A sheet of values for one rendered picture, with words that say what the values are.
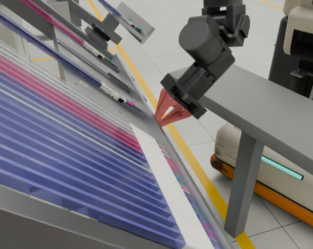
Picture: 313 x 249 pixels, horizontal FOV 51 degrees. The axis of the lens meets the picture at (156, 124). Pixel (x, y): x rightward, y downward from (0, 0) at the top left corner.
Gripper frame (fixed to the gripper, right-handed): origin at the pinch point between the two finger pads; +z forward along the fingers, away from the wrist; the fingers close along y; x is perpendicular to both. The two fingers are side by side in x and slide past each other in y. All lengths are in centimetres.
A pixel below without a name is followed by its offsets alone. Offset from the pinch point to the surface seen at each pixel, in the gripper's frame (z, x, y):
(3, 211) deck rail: 0.9, -30.5, 36.6
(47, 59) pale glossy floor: 60, 32, -217
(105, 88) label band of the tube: 0.1, -13.1, -0.9
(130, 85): -0.9, -3.1, -13.5
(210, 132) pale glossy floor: 6, 91, -82
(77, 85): 1.1, -19.4, 4.0
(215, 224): -0.4, -2.6, 28.0
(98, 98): 1.0, -15.2, 3.8
